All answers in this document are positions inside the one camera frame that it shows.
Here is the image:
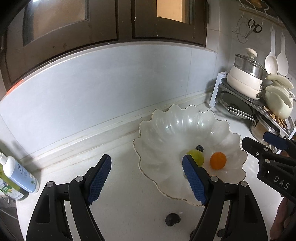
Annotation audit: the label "wooden bead trivet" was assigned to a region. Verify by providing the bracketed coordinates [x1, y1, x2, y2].
[262, 105, 289, 130]

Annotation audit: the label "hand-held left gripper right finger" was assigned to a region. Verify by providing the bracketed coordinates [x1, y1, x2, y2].
[182, 155, 269, 241]

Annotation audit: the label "green dish soap bottle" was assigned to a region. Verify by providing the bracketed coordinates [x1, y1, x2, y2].
[0, 164, 30, 202]

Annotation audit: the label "green apple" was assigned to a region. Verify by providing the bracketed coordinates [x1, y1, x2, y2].
[186, 149, 205, 167]

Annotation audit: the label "wall rack with hooks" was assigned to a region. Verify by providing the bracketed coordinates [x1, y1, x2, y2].
[238, 0, 289, 26]

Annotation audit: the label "orange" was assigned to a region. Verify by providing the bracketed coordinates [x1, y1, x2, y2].
[210, 152, 227, 170]

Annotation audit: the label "hanging wire trivet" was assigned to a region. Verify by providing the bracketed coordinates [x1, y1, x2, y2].
[232, 14, 251, 44]

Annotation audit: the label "dark purple grape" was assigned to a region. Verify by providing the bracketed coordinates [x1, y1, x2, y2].
[165, 213, 181, 226]

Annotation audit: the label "cream ceramic kettle pot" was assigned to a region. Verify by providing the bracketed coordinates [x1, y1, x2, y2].
[264, 89, 294, 120]

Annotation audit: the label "white saucepan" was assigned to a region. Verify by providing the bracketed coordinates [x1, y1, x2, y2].
[228, 65, 295, 91]

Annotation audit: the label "white pump soap bottle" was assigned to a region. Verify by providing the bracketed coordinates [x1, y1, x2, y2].
[0, 152, 40, 194]

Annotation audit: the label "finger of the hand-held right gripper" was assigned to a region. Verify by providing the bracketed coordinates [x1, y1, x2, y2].
[242, 137, 278, 160]
[264, 132, 296, 153]

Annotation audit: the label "white frying pan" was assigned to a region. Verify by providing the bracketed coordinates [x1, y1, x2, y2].
[226, 77, 296, 100]

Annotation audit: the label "white rice spoon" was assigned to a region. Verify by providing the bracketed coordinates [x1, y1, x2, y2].
[264, 26, 278, 75]
[276, 32, 289, 76]

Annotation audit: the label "white pot with glass lid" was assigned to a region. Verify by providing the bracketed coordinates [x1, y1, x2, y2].
[233, 47, 268, 80]

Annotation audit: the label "white scalloped bowl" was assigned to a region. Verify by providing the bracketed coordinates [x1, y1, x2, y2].
[133, 104, 248, 207]

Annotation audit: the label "brown framed window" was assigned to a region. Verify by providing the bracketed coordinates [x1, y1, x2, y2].
[0, 0, 208, 93]

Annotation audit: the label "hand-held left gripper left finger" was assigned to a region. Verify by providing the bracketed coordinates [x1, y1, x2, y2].
[25, 154, 112, 241]

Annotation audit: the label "black scissors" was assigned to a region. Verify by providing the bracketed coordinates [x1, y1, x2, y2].
[245, 19, 263, 39]

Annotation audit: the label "person's right hand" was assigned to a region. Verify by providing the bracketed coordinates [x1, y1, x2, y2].
[269, 198, 292, 239]

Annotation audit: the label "grey corner shelf rack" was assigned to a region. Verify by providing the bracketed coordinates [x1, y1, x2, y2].
[208, 72, 296, 139]

